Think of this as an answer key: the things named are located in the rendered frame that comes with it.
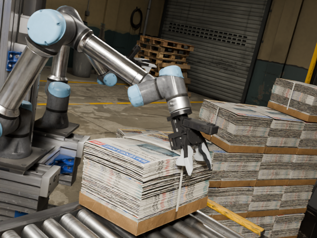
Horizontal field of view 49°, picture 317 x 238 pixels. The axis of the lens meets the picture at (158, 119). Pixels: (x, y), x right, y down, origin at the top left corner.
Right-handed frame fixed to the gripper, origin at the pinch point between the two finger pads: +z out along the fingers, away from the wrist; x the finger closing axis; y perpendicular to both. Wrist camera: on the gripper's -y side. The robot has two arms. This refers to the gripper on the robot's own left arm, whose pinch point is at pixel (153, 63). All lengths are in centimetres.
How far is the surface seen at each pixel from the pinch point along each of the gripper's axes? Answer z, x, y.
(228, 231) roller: -5, 122, 28
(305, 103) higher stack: 99, 34, 1
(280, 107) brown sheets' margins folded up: 97, 16, 12
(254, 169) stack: 66, 48, 45
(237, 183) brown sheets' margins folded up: 55, 51, 54
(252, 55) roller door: 475, -541, 58
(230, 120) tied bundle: 40, 41, 16
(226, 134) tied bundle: 40, 42, 25
